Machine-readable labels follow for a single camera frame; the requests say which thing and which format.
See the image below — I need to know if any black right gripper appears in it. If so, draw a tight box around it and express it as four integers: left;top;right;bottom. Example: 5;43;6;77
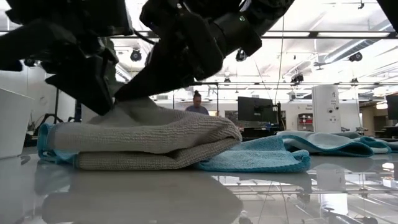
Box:
114;11;264;102

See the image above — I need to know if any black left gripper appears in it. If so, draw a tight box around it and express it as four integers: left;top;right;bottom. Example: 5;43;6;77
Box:
0;18;118;116

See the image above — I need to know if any grey microfiber towel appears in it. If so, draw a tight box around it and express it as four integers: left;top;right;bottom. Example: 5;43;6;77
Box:
46;96;243;171

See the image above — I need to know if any white plastic tray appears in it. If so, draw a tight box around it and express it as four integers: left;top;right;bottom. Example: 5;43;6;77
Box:
0;87;35;160

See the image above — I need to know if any teal microfiber towel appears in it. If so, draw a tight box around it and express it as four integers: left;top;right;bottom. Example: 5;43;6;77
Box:
36;123;312;174

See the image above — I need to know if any light blue microfiber towel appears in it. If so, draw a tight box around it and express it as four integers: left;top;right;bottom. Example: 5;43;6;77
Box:
275;130;398;157

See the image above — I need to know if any black table stand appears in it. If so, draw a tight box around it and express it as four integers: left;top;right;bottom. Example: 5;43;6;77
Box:
34;88;75;131

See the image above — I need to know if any person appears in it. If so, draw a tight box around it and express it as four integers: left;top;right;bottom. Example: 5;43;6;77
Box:
185;90;210;116

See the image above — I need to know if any black computer monitor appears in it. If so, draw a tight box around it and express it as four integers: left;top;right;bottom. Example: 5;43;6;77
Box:
386;94;398;121
238;96;278;125

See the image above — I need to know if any red storage shelf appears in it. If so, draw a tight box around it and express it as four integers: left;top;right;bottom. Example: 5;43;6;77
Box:
297;113;313;133

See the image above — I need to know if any long LED light bar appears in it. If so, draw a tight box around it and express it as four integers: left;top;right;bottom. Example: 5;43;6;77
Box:
0;30;398;40

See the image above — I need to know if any white pillar cabinet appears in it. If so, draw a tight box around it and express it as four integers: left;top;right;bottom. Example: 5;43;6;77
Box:
312;85;342;134

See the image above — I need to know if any light wooden cabinet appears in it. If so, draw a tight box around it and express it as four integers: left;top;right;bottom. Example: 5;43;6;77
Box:
360;101;388;138

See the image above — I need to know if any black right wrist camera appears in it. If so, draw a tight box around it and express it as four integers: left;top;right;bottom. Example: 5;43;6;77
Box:
139;0;187;35

